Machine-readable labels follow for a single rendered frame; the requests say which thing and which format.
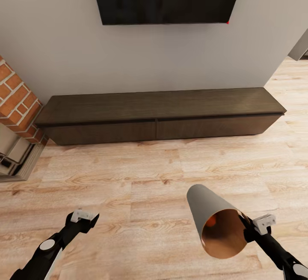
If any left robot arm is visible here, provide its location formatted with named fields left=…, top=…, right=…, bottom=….
left=10, top=209, right=99, bottom=280

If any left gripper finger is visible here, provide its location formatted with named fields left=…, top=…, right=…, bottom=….
left=89, top=214, right=99, bottom=228

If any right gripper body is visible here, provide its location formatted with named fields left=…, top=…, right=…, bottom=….
left=243, top=226, right=279, bottom=254

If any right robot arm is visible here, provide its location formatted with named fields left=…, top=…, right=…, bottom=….
left=239, top=214, right=308, bottom=280

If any trash can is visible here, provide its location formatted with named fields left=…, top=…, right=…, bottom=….
left=187, top=184, right=251, bottom=259

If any can of soda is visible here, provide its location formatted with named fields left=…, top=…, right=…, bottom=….
left=205, top=215, right=216, bottom=229

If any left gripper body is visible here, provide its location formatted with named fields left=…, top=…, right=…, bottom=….
left=61, top=214, right=91, bottom=240

